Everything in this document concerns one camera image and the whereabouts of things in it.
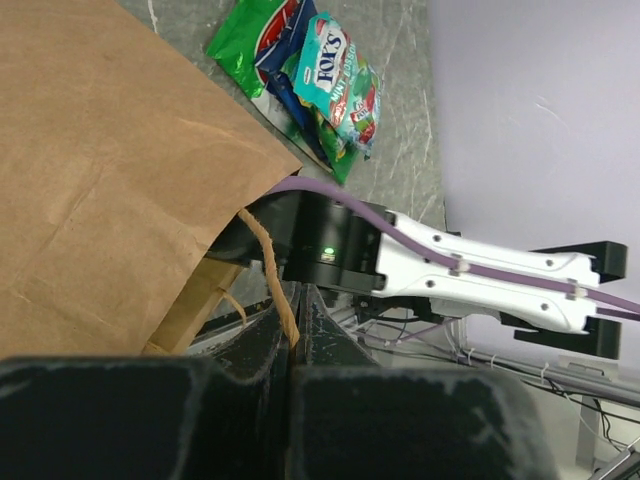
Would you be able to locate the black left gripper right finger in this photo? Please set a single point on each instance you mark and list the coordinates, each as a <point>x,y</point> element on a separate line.
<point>400,420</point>

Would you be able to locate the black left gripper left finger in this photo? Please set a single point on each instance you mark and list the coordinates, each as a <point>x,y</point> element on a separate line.
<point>219,415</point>

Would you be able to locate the green snack packet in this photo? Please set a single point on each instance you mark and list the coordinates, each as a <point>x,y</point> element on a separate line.
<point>340,153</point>

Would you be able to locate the brown paper bag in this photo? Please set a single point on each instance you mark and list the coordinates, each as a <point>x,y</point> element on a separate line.
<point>121,162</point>

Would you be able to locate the teal Fox's mint candy bag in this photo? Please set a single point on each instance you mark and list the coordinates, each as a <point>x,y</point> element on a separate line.
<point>339,82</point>

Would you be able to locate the blue salt vinegar chips bag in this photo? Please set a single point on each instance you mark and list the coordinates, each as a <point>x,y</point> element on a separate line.
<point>272,60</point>

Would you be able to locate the green cassava chips bag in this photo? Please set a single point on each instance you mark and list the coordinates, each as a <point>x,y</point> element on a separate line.
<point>250,27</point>

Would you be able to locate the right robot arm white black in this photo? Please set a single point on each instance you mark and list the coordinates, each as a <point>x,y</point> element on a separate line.
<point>385,260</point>

